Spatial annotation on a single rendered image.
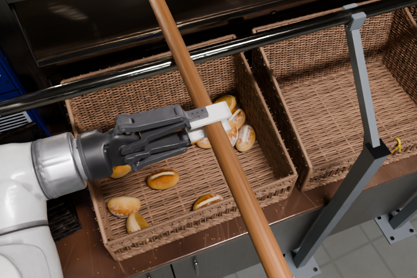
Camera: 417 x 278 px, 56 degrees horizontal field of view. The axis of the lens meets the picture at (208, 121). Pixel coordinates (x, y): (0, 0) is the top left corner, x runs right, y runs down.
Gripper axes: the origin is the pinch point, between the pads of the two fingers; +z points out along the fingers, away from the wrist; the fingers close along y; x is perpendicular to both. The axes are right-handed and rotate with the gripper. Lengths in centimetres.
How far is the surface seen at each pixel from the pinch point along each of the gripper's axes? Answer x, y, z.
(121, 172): -28, 57, -18
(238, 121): -33, 56, 23
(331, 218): 5, 62, 38
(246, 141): -25, 56, 22
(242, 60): -42, 37, 27
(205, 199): -10, 55, 3
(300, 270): 7, 119, 39
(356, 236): 2, 119, 69
